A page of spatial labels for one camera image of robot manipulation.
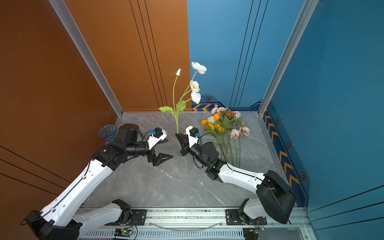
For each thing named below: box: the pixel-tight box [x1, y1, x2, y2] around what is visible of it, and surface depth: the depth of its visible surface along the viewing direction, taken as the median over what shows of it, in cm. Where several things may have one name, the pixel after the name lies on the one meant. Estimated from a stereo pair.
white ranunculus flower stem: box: [159, 61, 207, 134], surface depth 58 cm
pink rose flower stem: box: [211, 106, 250, 168], surface depth 105 cm
